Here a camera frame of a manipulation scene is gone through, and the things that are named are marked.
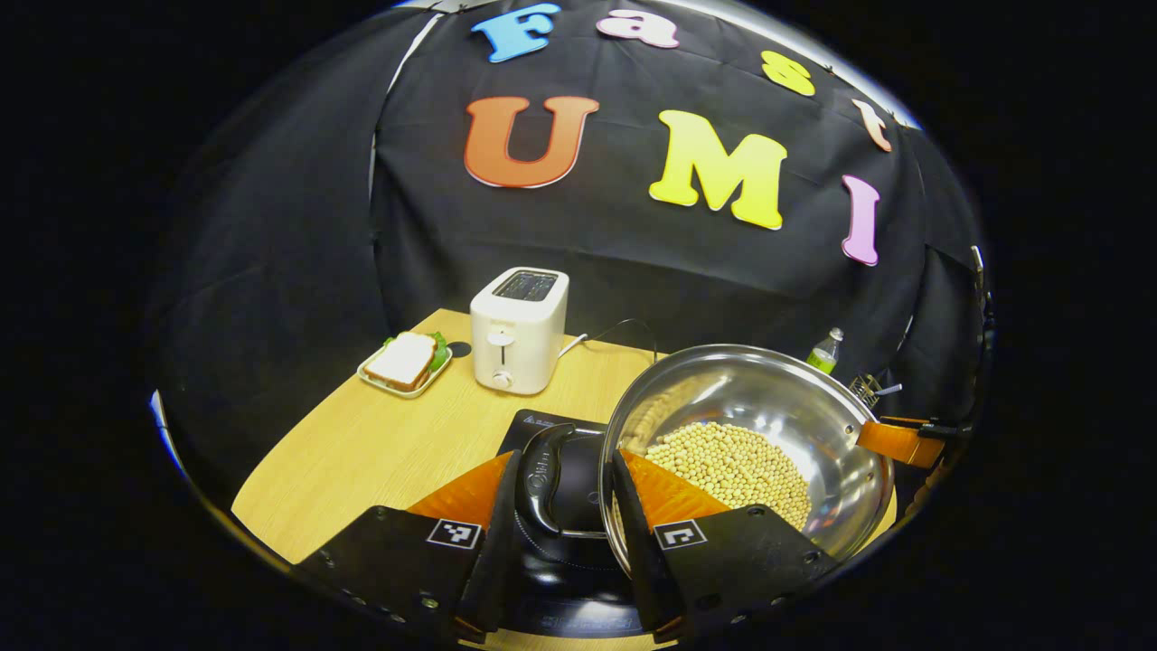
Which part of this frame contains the green label drink bottle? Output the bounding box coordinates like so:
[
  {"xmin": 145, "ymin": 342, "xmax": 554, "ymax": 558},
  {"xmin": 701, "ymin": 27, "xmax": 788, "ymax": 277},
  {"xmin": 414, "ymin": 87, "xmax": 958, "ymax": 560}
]
[{"xmin": 806, "ymin": 327, "xmax": 845, "ymax": 375}]

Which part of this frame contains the metal wire utensil holder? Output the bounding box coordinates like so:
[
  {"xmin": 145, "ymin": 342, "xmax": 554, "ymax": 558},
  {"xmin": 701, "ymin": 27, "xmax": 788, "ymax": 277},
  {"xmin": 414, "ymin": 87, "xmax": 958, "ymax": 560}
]
[{"xmin": 850, "ymin": 373, "xmax": 903, "ymax": 408}]

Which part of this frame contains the white toaster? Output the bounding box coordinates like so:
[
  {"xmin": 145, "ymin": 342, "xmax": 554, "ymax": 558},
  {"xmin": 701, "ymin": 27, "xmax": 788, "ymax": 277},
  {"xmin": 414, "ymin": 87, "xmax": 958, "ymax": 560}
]
[{"xmin": 469, "ymin": 267, "xmax": 570, "ymax": 396}]

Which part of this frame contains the black induction cooktop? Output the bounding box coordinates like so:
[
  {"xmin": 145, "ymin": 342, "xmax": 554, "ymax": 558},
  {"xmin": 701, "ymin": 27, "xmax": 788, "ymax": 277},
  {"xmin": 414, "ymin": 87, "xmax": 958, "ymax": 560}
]
[{"xmin": 497, "ymin": 409, "xmax": 652, "ymax": 638}]

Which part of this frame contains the stainless steel pot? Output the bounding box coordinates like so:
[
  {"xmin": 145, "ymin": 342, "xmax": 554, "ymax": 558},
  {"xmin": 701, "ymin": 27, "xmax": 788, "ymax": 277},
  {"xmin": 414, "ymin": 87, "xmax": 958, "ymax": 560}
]
[{"xmin": 517, "ymin": 344, "xmax": 896, "ymax": 580}]

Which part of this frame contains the pile of soybeans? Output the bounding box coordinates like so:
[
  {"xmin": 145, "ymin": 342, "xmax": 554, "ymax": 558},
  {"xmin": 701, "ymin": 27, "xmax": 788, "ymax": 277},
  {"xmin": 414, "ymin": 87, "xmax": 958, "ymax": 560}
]
[{"xmin": 644, "ymin": 421, "xmax": 813, "ymax": 531}]

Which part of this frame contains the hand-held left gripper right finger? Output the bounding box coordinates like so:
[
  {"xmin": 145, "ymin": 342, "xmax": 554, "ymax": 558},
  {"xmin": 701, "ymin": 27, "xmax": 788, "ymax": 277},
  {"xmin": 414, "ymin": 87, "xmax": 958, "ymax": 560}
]
[{"xmin": 612, "ymin": 449, "xmax": 842, "ymax": 638}]

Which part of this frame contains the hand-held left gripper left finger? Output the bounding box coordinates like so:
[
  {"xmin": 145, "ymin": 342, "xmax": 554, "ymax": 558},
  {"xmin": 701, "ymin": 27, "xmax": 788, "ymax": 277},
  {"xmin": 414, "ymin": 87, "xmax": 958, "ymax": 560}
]
[{"xmin": 294, "ymin": 450, "xmax": 525, "ymax": 645}]

